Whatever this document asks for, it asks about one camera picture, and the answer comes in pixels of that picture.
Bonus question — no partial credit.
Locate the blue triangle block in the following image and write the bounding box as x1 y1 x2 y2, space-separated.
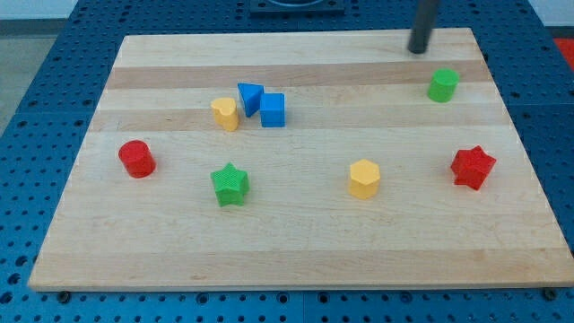
238 83 265 118

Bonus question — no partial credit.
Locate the yellow hexagon block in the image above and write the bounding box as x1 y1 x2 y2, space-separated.
349 159 380 199

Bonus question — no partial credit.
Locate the green star block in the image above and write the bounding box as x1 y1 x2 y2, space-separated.
210 162 250 207

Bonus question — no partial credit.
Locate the red cylinder block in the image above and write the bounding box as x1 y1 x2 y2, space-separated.
118 140 156 179

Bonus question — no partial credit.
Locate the yellow heart block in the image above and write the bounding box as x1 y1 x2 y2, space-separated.
210 97 239 132

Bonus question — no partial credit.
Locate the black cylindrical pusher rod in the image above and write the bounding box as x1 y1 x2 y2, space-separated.
407 0 440 55

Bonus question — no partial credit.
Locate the red star block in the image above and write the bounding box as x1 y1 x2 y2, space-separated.
450 145 497 190

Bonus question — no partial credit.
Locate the green cylinder block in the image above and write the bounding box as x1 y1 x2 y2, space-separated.
427 68 460 103

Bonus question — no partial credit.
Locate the wooden board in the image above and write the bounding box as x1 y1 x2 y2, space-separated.
29 28 573 292

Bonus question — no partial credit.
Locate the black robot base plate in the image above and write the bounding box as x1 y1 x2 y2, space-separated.
248 0 345 14

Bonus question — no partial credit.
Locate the blue cube block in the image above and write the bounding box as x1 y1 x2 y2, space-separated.
259 93 285 127

